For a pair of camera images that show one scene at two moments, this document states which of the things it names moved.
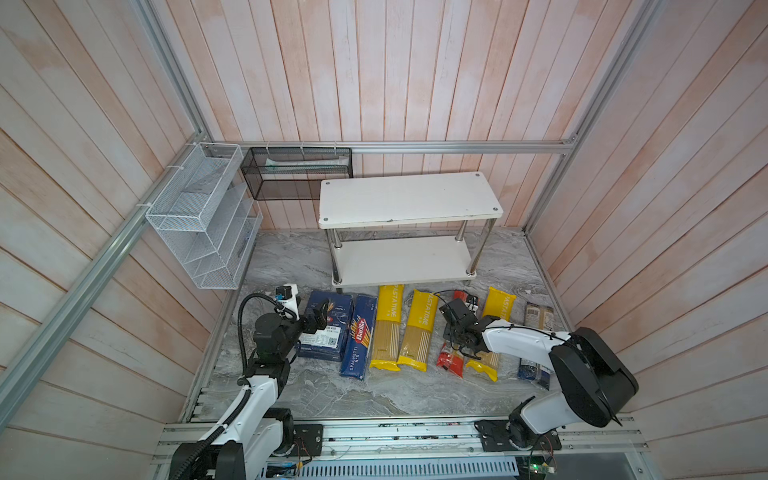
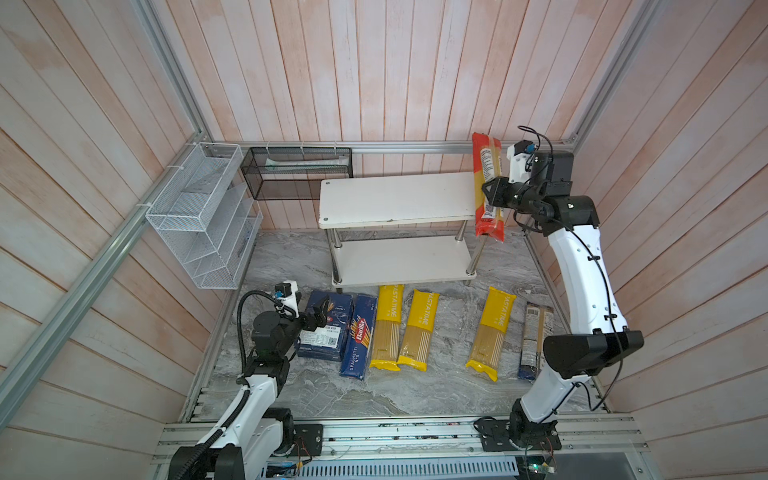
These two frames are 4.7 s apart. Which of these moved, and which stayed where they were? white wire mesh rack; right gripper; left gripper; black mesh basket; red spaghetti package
Moved: red spaghetti package; right gripper
Stayed: left gripper; black mesh basket; white wire mesh rack
